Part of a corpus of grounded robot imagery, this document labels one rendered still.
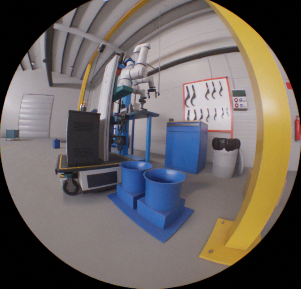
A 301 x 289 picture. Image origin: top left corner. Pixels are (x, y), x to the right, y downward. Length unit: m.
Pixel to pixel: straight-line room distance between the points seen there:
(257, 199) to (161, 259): 0.56
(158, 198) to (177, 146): 1.47
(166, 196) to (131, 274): 0.52
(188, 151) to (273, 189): 1.62
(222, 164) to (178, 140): 0.91
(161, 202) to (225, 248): 0.54
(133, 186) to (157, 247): 0.52
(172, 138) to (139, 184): 1.39
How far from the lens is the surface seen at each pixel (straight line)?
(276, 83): 0.63
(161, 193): 0.68
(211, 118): 3.04
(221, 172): 1.91
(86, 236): 0.82
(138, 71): 1.31
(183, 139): 1.98
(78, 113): 1.08
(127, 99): 2.81
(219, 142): 1.80
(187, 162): 1.98
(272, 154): 0.55
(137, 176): 0.87
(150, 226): 0.83
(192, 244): 0.79
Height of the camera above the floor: 0.64
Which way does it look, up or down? 2 degrees down
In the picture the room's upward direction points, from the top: 3 degrees clockwise
